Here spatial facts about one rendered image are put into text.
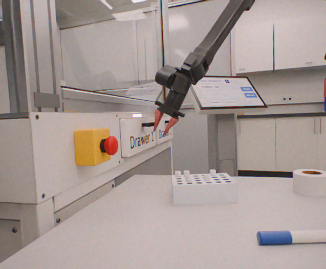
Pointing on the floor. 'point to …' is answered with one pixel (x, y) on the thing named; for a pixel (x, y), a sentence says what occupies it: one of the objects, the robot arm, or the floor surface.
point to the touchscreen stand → (221, 143)
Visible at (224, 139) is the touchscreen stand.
